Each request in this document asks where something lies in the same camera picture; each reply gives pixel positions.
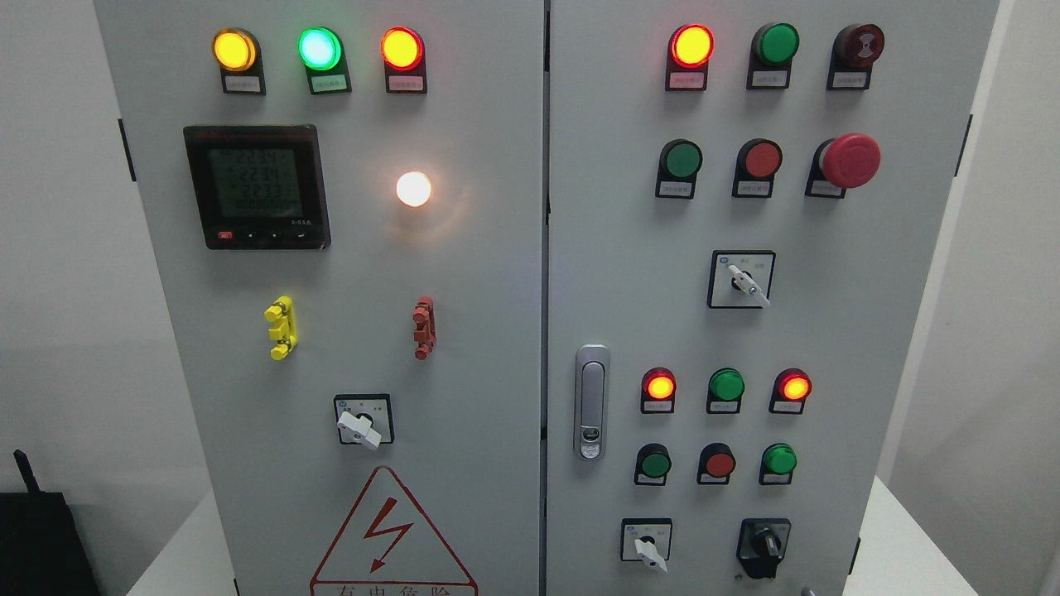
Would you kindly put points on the black rotary knob switch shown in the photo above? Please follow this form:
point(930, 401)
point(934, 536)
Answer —
point(761, 546)

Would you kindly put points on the red terminal connector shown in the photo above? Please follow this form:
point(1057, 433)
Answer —
point(424, 332)

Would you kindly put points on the red lit indicator lower left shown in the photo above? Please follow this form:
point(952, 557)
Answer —
point(658, 391)

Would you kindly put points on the white lit indicator lamp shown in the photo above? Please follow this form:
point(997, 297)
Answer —
point(413, 189)

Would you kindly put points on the green push button lower left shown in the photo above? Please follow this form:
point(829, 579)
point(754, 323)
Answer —
point(653, 464)

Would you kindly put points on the green push button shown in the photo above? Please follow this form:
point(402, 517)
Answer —
point(653, 464)
point(777, 465)
point(679, 163)

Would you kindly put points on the green push button upper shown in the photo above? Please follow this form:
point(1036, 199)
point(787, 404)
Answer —
point(679, 163)

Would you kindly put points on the grey left cabinet door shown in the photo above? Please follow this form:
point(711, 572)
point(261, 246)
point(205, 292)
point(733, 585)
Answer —
point(467, 419)

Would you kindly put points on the grey cabinet door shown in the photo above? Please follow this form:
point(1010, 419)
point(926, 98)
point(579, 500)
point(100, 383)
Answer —
point(467, 419)
point(631, 271)

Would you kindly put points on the green indicator lower middle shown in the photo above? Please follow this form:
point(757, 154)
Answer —
point(725, 390)

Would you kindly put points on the grey right cabinet door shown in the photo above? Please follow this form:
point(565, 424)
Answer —
point(631, 271)

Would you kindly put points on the red push button lower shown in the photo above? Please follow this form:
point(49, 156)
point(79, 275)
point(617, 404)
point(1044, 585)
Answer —
point(716, 464)

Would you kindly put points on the red push button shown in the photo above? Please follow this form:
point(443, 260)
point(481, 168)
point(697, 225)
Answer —
point(716, 464)
point(758, 161)

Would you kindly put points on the yellow terminal connector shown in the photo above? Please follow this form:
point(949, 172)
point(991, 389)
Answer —
point(281, 317)

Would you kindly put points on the red push button upper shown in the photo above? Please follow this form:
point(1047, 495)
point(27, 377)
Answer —
point(758, 161)

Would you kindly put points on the red indicator lower right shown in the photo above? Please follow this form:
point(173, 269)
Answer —
point(790, 390)

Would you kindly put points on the red lit indicator light left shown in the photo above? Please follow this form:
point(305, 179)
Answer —
point(404, 61)

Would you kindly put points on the red high voltage warning sticker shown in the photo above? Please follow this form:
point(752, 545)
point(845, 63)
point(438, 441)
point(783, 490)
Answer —
point(388, 545)

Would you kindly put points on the black digital power meter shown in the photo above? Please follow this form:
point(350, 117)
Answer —
point(259, 187)

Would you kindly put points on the green push button lower right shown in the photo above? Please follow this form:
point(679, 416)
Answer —
point(777, 465)

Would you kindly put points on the red lit indicator top right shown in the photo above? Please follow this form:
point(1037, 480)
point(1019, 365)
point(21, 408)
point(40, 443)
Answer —
point(688, 53)

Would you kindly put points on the green lit indicator light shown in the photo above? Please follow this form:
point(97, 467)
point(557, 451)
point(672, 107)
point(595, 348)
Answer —
point(324, 61)

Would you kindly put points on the red emergency stop mushroom button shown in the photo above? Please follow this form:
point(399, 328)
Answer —
point(842, 163)

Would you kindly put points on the green indicator top right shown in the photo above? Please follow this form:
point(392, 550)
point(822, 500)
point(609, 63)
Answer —
point(771, 56)

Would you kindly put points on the yellow indicator light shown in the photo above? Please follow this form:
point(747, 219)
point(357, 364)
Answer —
point(240, 63)

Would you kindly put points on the black hinge right lower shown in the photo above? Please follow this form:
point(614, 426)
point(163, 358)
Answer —
point(854, 556)

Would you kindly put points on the black hinge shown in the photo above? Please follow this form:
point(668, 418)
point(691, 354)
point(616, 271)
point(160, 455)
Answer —
point(964, 144)
point(854, 556)
point(126, 149)

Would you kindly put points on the dark red buzzer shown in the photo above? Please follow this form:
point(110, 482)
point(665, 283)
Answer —
point(853, 53)

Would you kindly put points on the black hinge left side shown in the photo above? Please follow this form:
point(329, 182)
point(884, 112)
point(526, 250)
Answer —
point(126, 149)

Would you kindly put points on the black hinge right upper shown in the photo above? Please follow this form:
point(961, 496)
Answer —
point(964, 144)

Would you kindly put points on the black device with antenna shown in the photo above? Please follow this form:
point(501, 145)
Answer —
point(41, 551)

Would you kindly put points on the silver door latch handle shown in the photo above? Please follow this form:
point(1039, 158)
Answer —
point(592, 367)

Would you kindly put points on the white selector switch left door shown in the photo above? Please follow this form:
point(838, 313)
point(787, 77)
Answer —
point(364, 420)

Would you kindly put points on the white selector switch upper right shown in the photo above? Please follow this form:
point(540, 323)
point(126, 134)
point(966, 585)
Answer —
point(740, 280)

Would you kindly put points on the white selector switch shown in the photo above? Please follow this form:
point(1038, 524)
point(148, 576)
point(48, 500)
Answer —
point(646, 540)
point(740, 280)

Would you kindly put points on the white selector switch bottom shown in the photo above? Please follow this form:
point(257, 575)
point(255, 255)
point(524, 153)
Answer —
point(646, 540)

